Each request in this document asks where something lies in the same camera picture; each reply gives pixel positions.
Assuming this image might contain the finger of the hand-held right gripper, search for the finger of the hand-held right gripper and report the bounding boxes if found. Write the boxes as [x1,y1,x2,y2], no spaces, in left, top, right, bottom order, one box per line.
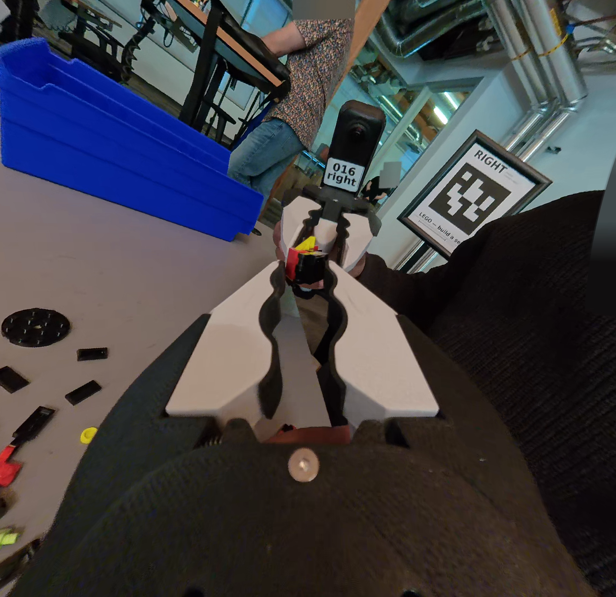
[281,196,321,266]
[331,211,374,271]

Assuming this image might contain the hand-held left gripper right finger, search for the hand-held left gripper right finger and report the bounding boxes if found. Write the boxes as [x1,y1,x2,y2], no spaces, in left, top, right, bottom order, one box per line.
[315,261,440,427]

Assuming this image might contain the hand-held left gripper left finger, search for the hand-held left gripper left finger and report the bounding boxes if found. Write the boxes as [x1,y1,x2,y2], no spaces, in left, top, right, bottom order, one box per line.
[165,260,286,420]

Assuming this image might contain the red yellow black lego assembly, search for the red yellow black lego assembly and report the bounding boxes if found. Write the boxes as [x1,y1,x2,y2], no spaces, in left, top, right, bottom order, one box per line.
[285,237,331,286]

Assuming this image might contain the pile of loose lego pieces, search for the pile of loose lego pieces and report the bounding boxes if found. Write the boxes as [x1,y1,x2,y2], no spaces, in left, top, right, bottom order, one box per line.
[0,348,109,549]

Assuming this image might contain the black round lego plate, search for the black round lego plate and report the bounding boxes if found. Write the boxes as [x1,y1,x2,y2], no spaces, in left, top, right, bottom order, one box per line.
[1,308,71,347]

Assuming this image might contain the person's right hand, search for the person's right hand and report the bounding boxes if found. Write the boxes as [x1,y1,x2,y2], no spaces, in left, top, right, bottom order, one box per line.
[272,221,369,283]

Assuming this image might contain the person's left hand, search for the person's left hand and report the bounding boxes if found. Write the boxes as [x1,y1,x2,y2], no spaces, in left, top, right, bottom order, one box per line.
[266,426,350,445]

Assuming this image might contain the wooden beam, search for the wooden beam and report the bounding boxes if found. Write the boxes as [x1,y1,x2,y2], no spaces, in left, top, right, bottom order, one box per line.
[332,0,402,107]

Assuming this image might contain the framed black white marker sign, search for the framed black white marker sign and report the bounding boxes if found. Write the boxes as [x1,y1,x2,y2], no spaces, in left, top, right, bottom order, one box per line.
[394,130,553,273]

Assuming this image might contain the blue plastic bin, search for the blue plastic bin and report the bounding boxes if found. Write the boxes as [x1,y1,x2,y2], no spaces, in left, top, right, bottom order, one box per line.
[0,38,264,242]

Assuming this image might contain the silver ceiling pipes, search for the silver ceiling pipes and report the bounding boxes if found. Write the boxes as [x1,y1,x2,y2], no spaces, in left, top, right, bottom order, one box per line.
[375,0,589,157]

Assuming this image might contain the black office chair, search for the black office chair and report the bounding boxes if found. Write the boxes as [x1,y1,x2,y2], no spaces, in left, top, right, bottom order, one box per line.
[60,0,159,85]

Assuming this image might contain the black frame wooden top desk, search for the black frame wooden top desk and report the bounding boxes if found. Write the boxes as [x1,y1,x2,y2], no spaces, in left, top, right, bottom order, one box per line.
[144,0,292,140]

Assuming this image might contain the yellow cable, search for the yellow cable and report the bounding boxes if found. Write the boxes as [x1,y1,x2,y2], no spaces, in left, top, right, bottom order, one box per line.
[510,10,576,62]

